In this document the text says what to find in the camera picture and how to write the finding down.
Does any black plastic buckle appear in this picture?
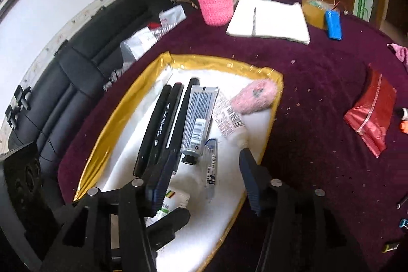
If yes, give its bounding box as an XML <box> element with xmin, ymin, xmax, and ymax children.
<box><xmin>6</xmin><ymin>106</ymin><xmax>21</xmax><ymax>131</ymax></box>
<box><xmin>14</xmin><ymin>85</ymin><xmax>32</xmax><ymax>110</ymax></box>

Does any blue battery pack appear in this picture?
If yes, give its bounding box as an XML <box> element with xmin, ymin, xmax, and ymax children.
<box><xmin>324</xmin><ymin>9</ymin><xmax>343</xmax><ymax>41</ymax></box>

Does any white notebook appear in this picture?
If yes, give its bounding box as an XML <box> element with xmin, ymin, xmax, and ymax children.
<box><xmin>226</xmin><ymin>0</ymin><xmax>311</xmax><ymax>46</ymax></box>

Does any clear plastic bag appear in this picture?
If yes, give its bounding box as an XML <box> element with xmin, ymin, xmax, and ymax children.
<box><xmin>119</xmin><ymin>25</ymin><xmax>176</xmax><ymax>69</ymax></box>

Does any white tube with printed label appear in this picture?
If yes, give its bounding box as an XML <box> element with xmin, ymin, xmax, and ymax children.
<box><xmin>212</xmin><ymin>90</ymin><xmax>251</xmax><ymax>148</ymax></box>

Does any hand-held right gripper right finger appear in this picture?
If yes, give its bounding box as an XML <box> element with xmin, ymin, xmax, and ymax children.
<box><xmin>239</xmin><ymin>147</ymin><xmax>370</xmax><ymax>272</ymax></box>

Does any grey plastic bag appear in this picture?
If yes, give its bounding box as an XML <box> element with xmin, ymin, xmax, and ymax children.
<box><xmin>102</xmin><ymin>66</ymin><xmax>130</xmax><ymax>92</ymax></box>

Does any gold tray with white lining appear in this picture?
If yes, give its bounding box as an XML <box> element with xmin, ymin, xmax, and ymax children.
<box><xmin>73</xmin><ymin>51</ymin><xmax>284</xmax><ymax>272</ymax></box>

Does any clear correction tape pen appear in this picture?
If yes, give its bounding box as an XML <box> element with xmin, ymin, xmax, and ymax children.
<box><xmin>203</xmin><ymin>138</ymin><xmax>219</xmax><ymax>204</ymax></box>

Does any red plastic packet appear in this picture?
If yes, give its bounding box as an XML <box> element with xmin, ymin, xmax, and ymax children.
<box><xmin>343</xmin><ymin>64</ymin><xmax>397</xmax><ymax>158</ymax></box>

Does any grey tube with black cap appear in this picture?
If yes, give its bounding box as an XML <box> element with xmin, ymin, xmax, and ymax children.
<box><xmin>180</xmin><ymin>85</ymin><xmax>220</xmax><ymax>164</ymax></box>

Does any green and white small box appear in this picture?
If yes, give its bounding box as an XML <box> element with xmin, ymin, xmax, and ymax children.
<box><xmin>145</xmin><ymin>187</ymin><xmax>192</xmax><ymax>225</ymax></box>

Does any pink cloth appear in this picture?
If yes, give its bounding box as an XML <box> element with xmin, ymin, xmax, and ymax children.
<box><xmin>387</xmin><ymin>43</ymin><xmax>408</xmax><ymax>69</ymax></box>

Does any pink fluffy toy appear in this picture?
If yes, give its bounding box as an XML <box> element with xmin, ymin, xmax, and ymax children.
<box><xmin>230</xmin><ymin>79</ymin><xmax>278</xmax><ymax>115</ymax></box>

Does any white and red packet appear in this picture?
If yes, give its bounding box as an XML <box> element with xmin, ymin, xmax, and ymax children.
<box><xmin>158</xmin><ymin>6</ymin><xmax>187</xmax><ymax>30</ymax></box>

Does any brown packing tape roll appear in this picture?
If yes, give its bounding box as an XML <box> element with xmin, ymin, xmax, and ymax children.
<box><xmin>301</xmin><ymin>0</ymin><xmax>334</xmax><ymax>30</ymax></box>

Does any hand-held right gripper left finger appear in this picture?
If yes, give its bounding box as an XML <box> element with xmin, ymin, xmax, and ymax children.
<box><xmin>38</xmin><ymin>149</ymin><xmax>192</xmax><ymax>272</ymax></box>

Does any black leather sofa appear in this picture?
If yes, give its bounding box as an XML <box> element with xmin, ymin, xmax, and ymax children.
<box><xmin>0</xmin><ymin>0</ymin><xmax>179</xmax><ymax>228</ymax></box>

